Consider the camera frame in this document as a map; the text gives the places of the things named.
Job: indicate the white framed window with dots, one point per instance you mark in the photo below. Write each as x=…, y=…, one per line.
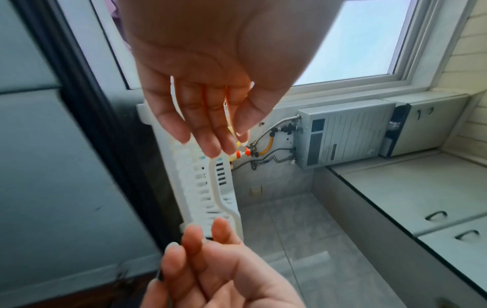
x=361, y=39

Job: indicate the long grey-topped cabinet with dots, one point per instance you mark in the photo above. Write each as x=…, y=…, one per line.
x=399, y=216

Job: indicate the small white wall cabinet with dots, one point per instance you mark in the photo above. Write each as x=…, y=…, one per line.
x=430, y=129

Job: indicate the white slotted plastic basket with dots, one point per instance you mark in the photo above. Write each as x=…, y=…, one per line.
x=201, y=186

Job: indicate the orange pipe valve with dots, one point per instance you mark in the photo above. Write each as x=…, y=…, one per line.
x=247, y=152

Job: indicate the person's right hand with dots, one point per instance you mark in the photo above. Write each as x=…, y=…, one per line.
x=228, y=276

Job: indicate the person's left hand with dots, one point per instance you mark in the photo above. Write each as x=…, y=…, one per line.
x=213, y=45

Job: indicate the dark door frame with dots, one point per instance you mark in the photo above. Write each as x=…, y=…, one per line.
x=95, y=126

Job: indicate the white wall water heater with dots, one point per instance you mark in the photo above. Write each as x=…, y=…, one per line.
x=342, y=135

